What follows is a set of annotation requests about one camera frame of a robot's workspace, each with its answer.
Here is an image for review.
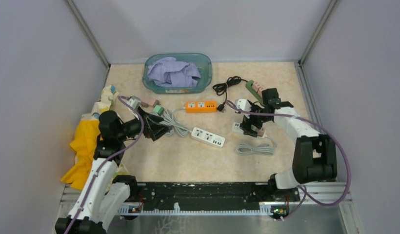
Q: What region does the purple cable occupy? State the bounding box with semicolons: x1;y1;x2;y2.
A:
225;100;353;222
62;96;146;234

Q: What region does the patterned cream cloth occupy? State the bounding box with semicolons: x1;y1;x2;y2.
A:
77;85;120;175

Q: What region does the yellow cloth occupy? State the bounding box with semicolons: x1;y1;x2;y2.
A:
60;120;100;191

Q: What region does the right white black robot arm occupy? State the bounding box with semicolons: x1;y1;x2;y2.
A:
235;88;338;201

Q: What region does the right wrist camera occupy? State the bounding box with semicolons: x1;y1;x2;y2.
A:
235;99;252;114

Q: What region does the black coiled cable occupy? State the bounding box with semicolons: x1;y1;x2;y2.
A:
212;76;249;113

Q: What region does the orange power strip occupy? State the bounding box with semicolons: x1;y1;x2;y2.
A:
184;100;218;114

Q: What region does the small white power strip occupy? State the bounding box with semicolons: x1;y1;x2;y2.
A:
232;122;267;138

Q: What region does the lavender crumpled cloth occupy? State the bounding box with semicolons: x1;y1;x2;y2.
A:
147;57;201;88

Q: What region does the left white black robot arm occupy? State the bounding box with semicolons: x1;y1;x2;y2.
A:
55;108;172;234

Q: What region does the pink plug on green strip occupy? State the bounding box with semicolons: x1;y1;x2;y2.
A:
252;81;262;92

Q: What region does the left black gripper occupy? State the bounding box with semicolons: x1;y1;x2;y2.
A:
116;106;172;141

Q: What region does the grey cord of small strip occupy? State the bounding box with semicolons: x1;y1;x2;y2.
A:
235;134;279;157

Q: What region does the teal plastic basin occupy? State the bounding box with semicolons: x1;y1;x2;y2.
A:
142;53;213;94

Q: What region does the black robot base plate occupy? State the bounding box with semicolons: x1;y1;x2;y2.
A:
125;182;300;212

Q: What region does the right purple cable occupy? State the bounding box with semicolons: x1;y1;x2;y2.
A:
225;100;353;222

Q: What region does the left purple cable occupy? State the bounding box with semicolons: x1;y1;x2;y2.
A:
62;96;146;234

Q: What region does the green power strip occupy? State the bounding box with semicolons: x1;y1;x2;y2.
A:
245;80;263;105

